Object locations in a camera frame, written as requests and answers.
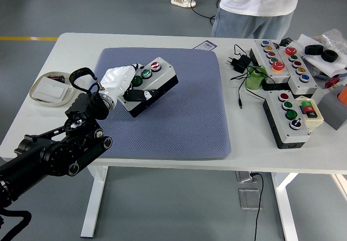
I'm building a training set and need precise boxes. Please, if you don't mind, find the clear plastic bag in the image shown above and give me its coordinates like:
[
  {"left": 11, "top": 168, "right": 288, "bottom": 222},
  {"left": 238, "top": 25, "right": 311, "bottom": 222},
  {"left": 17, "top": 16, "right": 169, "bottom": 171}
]
[{"left": 316, "top": 28, "right": 347, "bottom": 52}]

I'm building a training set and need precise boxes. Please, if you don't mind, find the white shallow dish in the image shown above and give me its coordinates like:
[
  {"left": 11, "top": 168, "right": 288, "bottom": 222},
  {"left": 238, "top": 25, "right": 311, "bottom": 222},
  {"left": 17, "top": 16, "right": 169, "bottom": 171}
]
[{"left": 29, "top": 71, "right": 80, "bottom": 107}]

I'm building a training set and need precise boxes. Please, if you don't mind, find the white table leg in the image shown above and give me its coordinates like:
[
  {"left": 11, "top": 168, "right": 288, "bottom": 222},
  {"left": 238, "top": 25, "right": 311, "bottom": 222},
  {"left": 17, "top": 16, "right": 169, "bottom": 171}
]
[
  {"left": 80, "top": 166, "right": 110, "bottom": 238},
  {"left": 271, "top": 172, "right": 299, "bottom": 241}
]

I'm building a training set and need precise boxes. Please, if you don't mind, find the orange cylinder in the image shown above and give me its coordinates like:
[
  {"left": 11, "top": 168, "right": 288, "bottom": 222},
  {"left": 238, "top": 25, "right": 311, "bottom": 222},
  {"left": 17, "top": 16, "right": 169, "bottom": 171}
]
[{"left": 337, "top": 85, "right": 347, "bottom": 105}]

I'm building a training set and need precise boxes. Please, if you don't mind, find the black floor power cable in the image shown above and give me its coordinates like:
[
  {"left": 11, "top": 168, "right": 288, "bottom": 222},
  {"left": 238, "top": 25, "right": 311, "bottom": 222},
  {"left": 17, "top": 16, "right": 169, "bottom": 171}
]
[{"left": 249, "top": 172, "right": 265, "bottom": 241}]

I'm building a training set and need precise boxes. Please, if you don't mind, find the white table frame bar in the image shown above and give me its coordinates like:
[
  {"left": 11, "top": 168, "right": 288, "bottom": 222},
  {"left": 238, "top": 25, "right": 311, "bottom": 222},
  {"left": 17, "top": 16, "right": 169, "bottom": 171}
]
[{"left": 330, "top": 174, "right": 347, "bottom": 198}]

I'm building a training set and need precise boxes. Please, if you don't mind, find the grey four-button control box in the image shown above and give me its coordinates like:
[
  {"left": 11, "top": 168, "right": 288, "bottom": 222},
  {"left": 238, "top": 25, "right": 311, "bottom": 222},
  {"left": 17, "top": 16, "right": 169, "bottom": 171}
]
[
  {"left": 118, "top": 57, "right": 179, "bottom": 118},
  {"left": 262, "top": 90, "right": 312, "bottom": 150}
]

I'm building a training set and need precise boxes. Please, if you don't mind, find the black foam ring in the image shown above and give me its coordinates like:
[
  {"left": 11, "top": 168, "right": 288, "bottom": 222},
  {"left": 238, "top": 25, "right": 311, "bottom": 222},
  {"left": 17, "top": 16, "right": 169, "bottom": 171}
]
[
  {"left": 321, "top": 49, "right": 340, "bottom": 64},
  {"left": 304, "top": 45, "right": 325, "bottom": 56}
]

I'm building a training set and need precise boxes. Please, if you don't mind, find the person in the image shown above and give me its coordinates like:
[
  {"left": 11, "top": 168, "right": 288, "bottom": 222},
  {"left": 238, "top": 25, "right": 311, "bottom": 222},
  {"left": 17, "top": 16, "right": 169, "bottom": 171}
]
[{"left": 211, "top": 0, "right": 310, "bottom": 40}]

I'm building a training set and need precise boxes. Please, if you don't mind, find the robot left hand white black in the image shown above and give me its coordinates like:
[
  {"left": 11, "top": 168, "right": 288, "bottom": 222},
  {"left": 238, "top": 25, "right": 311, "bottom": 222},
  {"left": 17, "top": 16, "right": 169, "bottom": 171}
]
[{"left": 99, "top": 62, "right": 160, "bottom": 105}]

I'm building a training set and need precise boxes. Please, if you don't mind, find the five-button box with emergency stop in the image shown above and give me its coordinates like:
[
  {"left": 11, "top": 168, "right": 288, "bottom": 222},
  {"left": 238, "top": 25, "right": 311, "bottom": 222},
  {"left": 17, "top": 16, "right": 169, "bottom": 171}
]
[
  {"left": 261, "top": 45, "right": 319, "bottom": 97},
  {"left": 249, "top": 39, "right": 291, "bottom": 86}
]

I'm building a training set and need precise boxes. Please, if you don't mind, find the black adapter cord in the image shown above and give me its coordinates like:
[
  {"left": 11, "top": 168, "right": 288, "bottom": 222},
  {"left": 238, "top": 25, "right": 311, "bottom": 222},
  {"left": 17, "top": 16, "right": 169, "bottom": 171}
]
[{"left": 230, "top": 44, "right": 276, "bottom": 109}]

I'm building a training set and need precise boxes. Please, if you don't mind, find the purple barcode label card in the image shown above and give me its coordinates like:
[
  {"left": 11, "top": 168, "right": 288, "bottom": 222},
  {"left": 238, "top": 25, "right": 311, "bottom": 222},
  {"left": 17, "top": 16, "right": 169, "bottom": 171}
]
[{"left": 194, "top": 40, "right": 218, "bottom": 50}]

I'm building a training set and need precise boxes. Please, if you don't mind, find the silver floor socket box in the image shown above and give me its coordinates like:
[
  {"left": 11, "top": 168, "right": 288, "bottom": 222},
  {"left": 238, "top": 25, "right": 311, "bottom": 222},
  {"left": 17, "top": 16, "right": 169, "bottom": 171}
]
[
  {"left": 238, "top": 188, "right": 264, "bottom": 211},
  {"left": 235, "top": 171, "right": 259, "bottom": 183}
]

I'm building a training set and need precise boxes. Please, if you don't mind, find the red knob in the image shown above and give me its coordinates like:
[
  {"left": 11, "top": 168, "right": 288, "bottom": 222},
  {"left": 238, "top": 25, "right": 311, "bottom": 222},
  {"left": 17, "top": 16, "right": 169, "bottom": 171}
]
[{"left": 325, "top": 78, "right": 341, "bottom": 90}]

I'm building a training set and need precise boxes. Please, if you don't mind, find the white paper sheet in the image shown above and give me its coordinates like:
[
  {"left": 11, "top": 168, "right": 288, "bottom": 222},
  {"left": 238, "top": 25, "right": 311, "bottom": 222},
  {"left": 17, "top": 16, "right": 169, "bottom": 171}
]
[{"left": 297, "top": 34, "right": 347, "bottom": 78}]

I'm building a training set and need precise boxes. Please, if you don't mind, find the small dark metal part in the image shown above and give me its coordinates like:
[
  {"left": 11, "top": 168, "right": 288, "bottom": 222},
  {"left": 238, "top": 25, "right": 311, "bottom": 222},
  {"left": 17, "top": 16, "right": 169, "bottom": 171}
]
[{"left": 46, "top": 74, "right": 66, "bottom": 83}]

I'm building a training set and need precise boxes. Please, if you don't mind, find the black power adapter plug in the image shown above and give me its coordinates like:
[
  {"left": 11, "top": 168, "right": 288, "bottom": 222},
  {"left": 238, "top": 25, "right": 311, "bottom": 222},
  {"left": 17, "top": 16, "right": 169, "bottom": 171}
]
[{"left": 226, "top": 55, "right": 253, "bottom": 74}]

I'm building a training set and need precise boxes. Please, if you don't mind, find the white wall switch plate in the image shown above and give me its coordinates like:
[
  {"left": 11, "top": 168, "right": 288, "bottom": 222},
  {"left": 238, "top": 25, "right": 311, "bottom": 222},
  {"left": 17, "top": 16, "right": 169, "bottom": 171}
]
[{"left": 36, "top": 78, "right": 71, "bottom": 100}]

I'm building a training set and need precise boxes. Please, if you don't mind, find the blue-grey quilted mat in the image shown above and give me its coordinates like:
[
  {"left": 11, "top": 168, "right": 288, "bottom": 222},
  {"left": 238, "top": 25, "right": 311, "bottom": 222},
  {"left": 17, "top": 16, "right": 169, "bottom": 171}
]
[{"left": 70, "top": 47, "right": 233, "bottom": 160}]

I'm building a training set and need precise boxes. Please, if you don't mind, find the green plastic cylinder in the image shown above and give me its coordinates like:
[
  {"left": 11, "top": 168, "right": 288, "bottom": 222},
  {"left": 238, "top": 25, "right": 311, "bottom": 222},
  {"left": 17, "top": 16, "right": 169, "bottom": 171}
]
[{"left": 246, "top": 65, "right": 268, "bottom": 91}]

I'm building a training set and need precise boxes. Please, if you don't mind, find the black looped floor cable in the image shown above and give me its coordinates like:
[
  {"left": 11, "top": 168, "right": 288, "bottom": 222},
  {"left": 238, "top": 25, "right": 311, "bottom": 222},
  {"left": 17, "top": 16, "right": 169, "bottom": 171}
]
[{"left": 190, "top": 0, "right": 223, "bottom": 26}]

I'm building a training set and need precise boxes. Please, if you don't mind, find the grey block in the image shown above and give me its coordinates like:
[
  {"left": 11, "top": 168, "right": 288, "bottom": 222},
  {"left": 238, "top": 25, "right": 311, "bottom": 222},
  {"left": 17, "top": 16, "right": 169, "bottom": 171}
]
[{"left": 317, "top": 85, "right": 347, "bottom": 131}]

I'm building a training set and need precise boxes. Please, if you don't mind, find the beige red-green switch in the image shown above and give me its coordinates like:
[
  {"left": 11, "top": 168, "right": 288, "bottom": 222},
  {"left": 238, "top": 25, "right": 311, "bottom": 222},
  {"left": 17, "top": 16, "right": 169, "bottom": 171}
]
[{"left": 295, "top": 96, "right": 325, "bottom": 132}]

